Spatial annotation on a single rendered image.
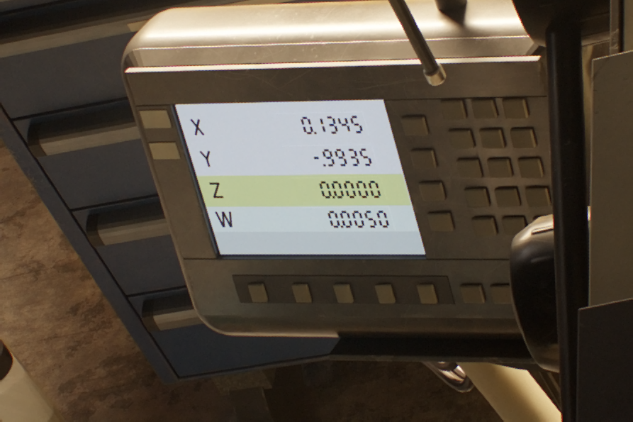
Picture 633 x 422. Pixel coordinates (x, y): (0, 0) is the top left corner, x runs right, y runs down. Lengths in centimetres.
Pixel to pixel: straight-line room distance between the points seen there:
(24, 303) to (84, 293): 8
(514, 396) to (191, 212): 28
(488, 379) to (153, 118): 32
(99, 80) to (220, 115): 110
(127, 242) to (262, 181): 127
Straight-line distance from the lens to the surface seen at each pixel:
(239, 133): 229
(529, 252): 145
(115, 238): 353
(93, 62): 337
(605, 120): 125
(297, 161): 228
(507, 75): 218
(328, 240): 231
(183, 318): 361
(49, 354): 409
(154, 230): 351
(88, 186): 351
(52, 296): 415
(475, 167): 222
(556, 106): 139
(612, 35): 131
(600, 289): 119
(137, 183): 349
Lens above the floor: 274
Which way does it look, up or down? 42 degrees down
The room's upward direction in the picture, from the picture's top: 30 degrees counter-clockwise
